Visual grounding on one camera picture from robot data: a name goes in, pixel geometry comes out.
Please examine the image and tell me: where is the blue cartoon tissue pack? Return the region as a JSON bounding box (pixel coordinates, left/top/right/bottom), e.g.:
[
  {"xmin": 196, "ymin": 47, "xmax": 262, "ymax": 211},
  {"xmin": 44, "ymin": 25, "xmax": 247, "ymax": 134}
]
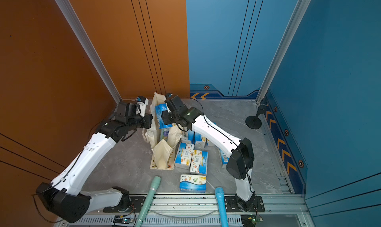
[{"xmin": 155, "ymin": 104, "xmax": 173, "ymax": 129}]

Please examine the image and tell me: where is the cream floral canvas bag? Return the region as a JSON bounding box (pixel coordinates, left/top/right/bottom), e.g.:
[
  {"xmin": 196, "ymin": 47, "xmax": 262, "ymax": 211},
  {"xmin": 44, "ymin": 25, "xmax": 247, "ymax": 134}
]
[{"xmin": 142, "ymin": 93, "xmax": 182, "ymax": 170}]

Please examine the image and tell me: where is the blue white tissue pack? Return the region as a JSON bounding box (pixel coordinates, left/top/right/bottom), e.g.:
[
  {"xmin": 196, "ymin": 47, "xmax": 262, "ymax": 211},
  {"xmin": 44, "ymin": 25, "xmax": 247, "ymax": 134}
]
[{"xmin": 179, "ymin": 174, "xmax": 206, "ymax": 193}]

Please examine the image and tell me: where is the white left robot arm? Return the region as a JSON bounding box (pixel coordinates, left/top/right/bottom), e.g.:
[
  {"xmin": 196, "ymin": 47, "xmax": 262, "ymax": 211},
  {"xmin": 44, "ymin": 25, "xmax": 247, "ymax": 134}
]
[{"xmin": 35, "ymin": 96, "xmax": 153, "ymax": 223}]

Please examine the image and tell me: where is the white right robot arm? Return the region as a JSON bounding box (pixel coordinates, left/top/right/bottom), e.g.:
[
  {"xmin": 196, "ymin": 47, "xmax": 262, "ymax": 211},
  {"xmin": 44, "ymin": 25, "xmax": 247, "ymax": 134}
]
[{"xmin": 161, "ymin": 93, "xmax": 256, "ymax": 212}]

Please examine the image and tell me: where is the back row tissue pack left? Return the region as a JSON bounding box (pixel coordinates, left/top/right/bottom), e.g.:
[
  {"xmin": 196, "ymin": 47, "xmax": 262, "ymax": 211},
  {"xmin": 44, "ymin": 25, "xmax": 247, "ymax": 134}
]
[{"xmin": 181, "ymin": 130, "xmax": 194, "ymax": 144}]

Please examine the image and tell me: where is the tissue pack left of pair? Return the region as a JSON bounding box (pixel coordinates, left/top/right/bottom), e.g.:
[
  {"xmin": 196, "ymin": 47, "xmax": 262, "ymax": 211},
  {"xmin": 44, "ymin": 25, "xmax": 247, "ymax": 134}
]
[{"xmin": 174, "ymin": 143, "xmax": 194, "ymax": 169}]

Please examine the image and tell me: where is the tissue pack of pair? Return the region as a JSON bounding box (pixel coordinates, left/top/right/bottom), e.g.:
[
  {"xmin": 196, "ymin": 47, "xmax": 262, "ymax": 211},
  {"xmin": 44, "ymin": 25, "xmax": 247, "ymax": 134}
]
[
  {"xmin": 190, "ymin": 150, "xmax": 208, "ymax": 175},
  {"xmin": 174, "ymin": 143, "xmax": 194, "ymax": 169}
]

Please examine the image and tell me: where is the tissue pack right of pair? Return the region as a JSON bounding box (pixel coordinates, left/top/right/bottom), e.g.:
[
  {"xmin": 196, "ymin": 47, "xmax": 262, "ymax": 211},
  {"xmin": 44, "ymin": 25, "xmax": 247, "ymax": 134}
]
[{"xmin": 190, "ymin": 150, "xmax": 208, "ymax": 175}]

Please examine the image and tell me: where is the black round-base stand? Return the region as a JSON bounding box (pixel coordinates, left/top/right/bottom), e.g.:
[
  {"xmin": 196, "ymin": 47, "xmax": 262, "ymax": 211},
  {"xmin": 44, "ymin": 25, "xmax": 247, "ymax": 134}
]
[{"xmin": 245, "ymin": 104, "xmax": 267, "ymax": 129}]

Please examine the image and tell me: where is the left circuit board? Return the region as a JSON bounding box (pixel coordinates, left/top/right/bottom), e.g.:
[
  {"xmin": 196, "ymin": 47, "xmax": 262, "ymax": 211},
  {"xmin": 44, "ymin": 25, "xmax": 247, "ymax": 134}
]
[{"xmin": 112, "ymin": 215, "xmax": 135, "ymax": 227}]

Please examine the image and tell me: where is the circuit board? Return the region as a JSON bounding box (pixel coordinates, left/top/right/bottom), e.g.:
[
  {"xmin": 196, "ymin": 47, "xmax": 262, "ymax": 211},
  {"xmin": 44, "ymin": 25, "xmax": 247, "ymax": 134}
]
[
  {"xmin": 112, "ymin": 215, "xmax": 135, "ymax": 227},
  {"xmin": 241, "ymin": 215, "xmax": 263, "ymax": 227}
]

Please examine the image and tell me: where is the right circuit board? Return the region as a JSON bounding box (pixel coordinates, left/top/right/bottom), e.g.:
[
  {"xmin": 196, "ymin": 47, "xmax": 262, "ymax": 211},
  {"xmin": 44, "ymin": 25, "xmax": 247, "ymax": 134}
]
[{"xmin": 241, "ymin": 215, "xmax": 263, "ymax": 227}]

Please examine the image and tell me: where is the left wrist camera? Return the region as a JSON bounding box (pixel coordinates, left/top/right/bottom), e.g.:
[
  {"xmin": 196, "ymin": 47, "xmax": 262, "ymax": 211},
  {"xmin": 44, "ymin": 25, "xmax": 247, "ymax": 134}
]
[{"xmin": 136, "ymin": 96, "xmax": 149, "ymax": 117}]

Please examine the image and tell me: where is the green handle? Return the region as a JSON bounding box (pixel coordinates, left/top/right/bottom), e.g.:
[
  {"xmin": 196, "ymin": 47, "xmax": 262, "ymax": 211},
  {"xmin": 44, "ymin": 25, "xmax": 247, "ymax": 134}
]
[{"xmin": 135, "ymin": 176, "xmax": 161, "ymax": 227}]

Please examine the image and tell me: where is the blue handle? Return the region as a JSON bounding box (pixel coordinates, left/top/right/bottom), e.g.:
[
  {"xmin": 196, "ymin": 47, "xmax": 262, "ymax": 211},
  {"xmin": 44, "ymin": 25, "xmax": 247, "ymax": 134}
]
[{"xmin": 215, "ymin": 187, "xmax": 229, "ymax": 227}]

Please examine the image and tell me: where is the aluminium front rail frame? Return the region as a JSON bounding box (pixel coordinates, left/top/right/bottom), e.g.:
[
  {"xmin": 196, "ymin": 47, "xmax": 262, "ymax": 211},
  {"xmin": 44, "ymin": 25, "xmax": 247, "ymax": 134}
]
[{"xmin": 55, "ymin": 194, "xmax": 315, "ymax": 227}]

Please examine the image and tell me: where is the aluminium corner post left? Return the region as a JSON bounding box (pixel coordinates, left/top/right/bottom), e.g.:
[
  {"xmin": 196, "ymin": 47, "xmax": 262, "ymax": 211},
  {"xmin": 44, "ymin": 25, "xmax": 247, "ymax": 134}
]
[{"xmin": 54, "ymin": 0, "xmax": 122, "ymax": 104}]

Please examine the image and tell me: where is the aluminium corner post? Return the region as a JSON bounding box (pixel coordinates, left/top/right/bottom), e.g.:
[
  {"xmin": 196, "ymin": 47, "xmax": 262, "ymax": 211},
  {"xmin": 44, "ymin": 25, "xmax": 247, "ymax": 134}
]
[
  {"xmin": 54, "ymin": 0, "xmax": 122, "ymax": 104},
  {"xmin": 256, "ymin": 0, "xmax": 311, "ymax": 105}
]

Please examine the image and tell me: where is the aluminium corner post right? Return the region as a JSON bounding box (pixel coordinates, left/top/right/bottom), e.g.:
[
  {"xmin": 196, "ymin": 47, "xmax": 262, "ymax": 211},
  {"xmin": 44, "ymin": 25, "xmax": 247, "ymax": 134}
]
[{"xmin": 256, "ymin": 0, "xmax": 311, "ymax": 105}]

